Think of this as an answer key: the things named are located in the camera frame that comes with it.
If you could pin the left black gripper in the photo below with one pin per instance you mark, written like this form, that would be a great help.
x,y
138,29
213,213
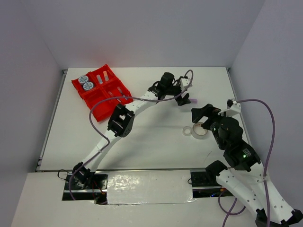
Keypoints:
x,y
184,100

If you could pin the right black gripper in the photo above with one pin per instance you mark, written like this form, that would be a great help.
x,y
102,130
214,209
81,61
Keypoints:
x,y
197,113

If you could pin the pink highlighter marker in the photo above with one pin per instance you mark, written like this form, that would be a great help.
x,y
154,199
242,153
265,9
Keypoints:
x,y
195,101

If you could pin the large clear tape roll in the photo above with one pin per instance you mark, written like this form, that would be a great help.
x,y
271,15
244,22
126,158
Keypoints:
x,y
198,132

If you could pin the blue pen refill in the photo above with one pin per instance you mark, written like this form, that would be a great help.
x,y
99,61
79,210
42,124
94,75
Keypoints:
x,y
122,93

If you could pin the orange highlighter marker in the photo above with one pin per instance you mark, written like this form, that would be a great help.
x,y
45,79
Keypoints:
x,y
106,77

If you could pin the blue highlighter marker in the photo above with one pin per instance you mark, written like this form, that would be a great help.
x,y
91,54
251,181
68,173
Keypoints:
x,y
99,79

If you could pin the blue paint jar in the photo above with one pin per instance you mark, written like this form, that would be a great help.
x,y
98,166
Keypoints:
x,y
83,79
88,86

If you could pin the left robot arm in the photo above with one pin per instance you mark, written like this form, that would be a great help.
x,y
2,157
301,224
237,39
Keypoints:
x,y
121,121

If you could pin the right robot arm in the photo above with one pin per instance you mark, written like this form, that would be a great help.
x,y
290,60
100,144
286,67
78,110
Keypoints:
x,y
245,176

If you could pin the small clear tape roll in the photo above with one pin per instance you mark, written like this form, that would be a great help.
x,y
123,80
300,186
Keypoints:
x,y
187,131

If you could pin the red four-compartment tray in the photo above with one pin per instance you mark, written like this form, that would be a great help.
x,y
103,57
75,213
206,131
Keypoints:
x,y
99,93

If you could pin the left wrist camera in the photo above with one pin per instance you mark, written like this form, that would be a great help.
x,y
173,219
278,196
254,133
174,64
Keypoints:
x,y
184,83

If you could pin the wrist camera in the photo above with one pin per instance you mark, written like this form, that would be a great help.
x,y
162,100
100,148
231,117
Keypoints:
x,y
233,108
184,83

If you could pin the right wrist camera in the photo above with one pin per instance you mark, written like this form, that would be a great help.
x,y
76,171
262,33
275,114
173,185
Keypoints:
x,y
233,108

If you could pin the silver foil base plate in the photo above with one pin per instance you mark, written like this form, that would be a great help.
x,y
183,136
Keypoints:
x,y
149,187

